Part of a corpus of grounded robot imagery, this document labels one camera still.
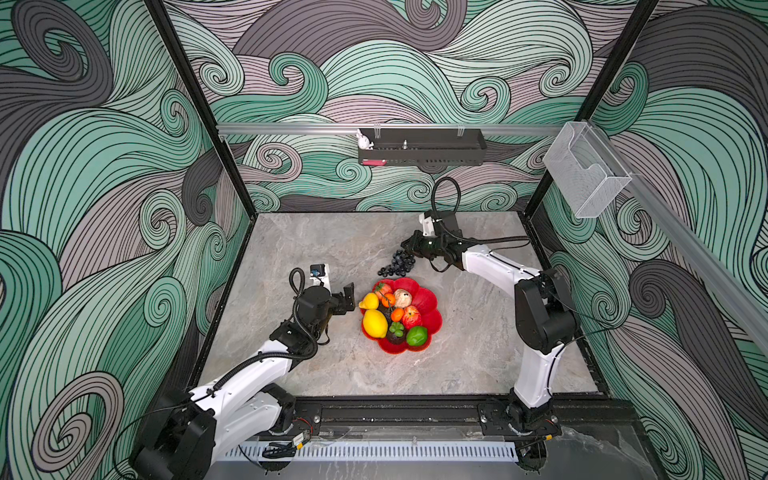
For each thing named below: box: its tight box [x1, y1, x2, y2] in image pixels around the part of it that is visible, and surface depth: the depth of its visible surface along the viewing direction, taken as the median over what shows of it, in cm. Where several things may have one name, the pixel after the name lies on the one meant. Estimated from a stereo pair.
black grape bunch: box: [377, 249, 416, 277], surface depth 94 cm
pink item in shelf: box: [362, 159, 387, 166], surface depth 91 cm
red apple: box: [402, 305, 422, 329], surface depth 87 cm
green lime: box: [406, 326, 428, 347], surface depth 84 cm
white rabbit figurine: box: [355, 128, 374, 150], surface depth 87 cm
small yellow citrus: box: [358, 292, 379, 310], surface depth 89 cm
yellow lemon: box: [363, 309, 389, 339], surface depth 86 cm
